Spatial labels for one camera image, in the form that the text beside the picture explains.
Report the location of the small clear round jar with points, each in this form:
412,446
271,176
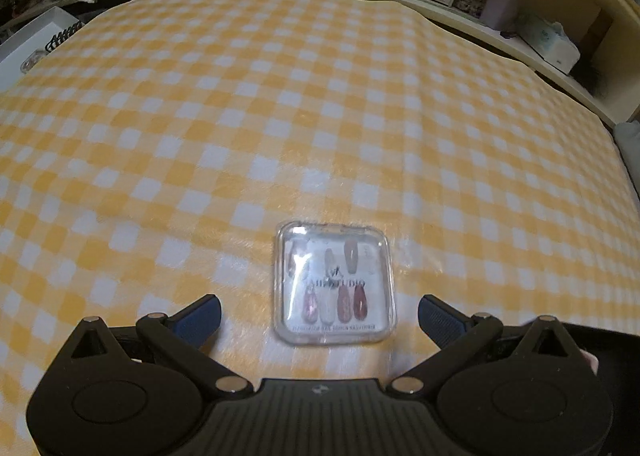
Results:
33,60

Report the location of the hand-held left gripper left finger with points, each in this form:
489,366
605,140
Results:
200,318

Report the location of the yellow white checkered blanket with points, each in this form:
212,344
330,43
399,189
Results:
250,110

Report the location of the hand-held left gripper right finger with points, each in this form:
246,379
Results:
440,318

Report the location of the pale purple box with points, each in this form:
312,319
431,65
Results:
500,0

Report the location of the grey pillow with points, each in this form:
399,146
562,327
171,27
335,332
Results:
629,160

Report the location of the white tissue box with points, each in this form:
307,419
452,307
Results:
550,43

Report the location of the clear press-on nail case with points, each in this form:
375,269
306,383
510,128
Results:
335,286

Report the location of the person's right hand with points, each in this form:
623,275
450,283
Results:
593,363

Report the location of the white spiral notebook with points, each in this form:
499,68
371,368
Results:
30,40

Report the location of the beaded accessory pile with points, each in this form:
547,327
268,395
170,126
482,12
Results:
470,5

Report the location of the large black box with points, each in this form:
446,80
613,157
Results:
620,386

